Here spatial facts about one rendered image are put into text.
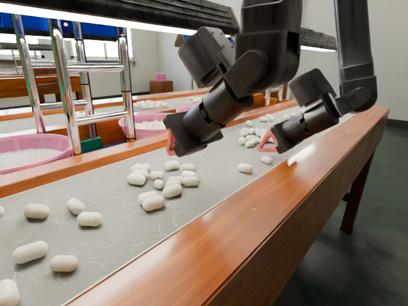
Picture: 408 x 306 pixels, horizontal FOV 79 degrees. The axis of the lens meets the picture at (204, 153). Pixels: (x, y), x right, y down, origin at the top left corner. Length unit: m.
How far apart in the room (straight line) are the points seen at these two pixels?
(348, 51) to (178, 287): 0.51
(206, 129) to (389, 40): 4.84
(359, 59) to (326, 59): 4.63
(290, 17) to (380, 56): 4.82
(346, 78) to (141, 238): 0.48
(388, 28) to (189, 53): 4.85
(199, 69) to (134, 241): 0.26
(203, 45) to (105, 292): 0.32
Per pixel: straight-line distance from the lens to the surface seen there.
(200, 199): 0.46
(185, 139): 0.39
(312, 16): 5.35
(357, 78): 0.58
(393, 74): 5.11
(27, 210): 0.48
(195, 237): 0.34
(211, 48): 0.36
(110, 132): 1.00
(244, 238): 0.34
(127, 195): 0.49
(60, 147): 0.82
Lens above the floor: 0.98
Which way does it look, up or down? 21 degrees down
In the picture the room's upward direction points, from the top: 1 degrees clockwise
